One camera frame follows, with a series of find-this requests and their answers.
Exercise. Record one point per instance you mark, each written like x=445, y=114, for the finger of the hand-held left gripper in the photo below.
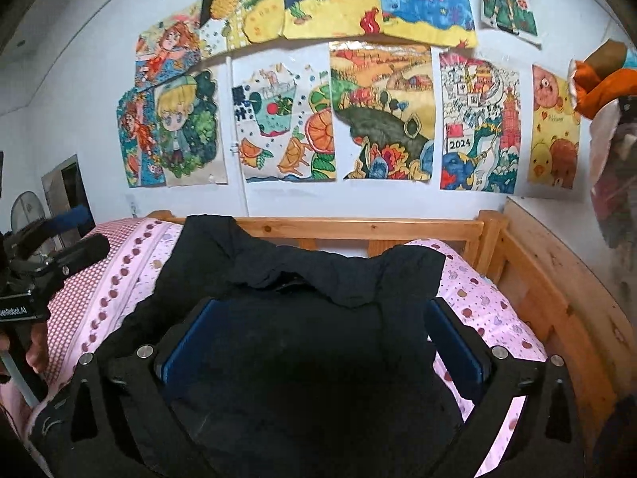
x=69, y=216
x=79, y=254

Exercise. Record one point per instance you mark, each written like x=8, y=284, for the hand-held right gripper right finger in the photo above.
x=455, y=353

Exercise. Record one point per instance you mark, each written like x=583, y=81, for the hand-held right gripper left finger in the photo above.
x=191, y=348

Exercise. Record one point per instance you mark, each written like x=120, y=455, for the black jacket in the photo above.
x=308, y=348

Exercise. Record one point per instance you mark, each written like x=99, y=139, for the person's left hand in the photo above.
x=39, y=348

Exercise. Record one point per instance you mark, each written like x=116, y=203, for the grey door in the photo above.
x=62, y=189

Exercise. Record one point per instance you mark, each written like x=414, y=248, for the red checkered cloth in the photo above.
x=94, y=284

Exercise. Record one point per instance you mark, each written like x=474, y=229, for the standing fan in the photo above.
x=27, y=219

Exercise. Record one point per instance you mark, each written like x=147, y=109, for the pink apple print bed sheet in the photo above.
x=477, y=308

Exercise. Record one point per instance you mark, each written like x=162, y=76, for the blue swimming figure drawing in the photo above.
x=137, y=144

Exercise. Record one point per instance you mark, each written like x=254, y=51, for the blond child drawing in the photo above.
x=184, y=124

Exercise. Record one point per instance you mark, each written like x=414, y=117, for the orange-haired girl drawing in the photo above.
x=169, y=45

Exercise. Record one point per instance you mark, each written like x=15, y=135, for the plastic wrapped bedding bundle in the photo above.
x=617, y=194

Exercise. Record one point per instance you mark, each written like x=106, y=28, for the orange fruit drink drawing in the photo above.
x=278, y=124

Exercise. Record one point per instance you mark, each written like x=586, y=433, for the pagoda and dragon drawing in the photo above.
x=477, y=124

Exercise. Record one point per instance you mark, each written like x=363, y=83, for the yellow chick and bear drawing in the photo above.
x=552, y=134

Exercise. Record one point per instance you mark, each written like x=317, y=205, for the yellow fields landscape drawing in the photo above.
x=383, y=109

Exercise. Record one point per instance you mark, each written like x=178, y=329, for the pineapple drawing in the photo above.
x=234, y=5

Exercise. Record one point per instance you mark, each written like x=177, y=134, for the orange cloth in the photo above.
x=607, y=87

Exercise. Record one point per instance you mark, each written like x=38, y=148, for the blue fish drawing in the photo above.
x=328, y=5

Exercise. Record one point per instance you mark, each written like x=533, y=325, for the pink jellyfish drawing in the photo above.
x=428, y=0

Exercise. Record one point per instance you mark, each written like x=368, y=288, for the wooden bed frame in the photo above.
x=542, y=284

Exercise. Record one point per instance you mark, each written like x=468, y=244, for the white wall pipe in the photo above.
x=242, y=194

